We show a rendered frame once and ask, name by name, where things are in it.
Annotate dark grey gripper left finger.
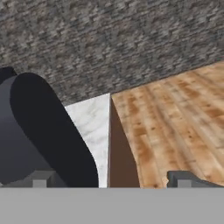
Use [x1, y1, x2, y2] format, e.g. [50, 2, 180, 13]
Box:
[1, 170, 68, 188]

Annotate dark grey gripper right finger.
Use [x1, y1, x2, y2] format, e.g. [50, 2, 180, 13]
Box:
[166, 170, 224, 188]

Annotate black stand mixer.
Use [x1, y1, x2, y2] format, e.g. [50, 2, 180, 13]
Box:
[0, 66, 100, 188]

